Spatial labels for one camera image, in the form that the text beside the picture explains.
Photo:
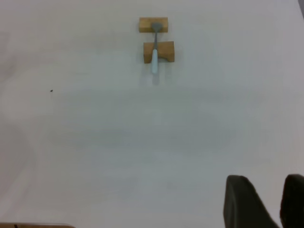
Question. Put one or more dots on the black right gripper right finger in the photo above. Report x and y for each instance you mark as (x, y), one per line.
(294, 202)

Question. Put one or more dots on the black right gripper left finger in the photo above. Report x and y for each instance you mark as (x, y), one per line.
(242, 206)

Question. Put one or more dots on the arched wooden block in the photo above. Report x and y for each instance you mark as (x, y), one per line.
(167, 50)

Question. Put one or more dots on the flat rectangular wooden block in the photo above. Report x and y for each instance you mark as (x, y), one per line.
(145, 25)

